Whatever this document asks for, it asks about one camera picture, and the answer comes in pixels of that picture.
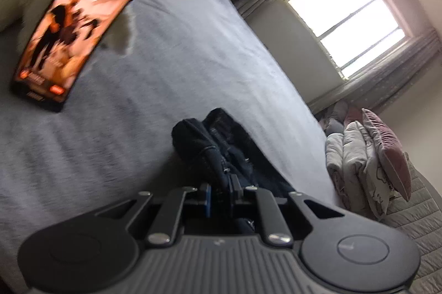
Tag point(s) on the right grey curtain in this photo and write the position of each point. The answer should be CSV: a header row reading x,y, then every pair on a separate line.
x,y
383,82

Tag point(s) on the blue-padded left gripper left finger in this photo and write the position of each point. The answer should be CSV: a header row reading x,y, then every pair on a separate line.
x,y
185,206

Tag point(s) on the smartphone with lit screen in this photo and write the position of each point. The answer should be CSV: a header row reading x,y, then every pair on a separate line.
x,y
59,48

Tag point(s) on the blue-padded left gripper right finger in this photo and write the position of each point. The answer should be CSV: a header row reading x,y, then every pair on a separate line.
x,y
260,205

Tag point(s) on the grey quilted headboard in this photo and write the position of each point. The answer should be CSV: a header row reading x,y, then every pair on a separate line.
x,y
420,218

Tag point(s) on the window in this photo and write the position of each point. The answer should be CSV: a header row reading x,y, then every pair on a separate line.
x,y
352,33

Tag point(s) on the dark blue jeans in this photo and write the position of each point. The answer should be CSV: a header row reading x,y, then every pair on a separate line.
x,y
213,150

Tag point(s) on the pink grey pillow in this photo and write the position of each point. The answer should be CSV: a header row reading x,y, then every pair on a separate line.
x,y
390,153

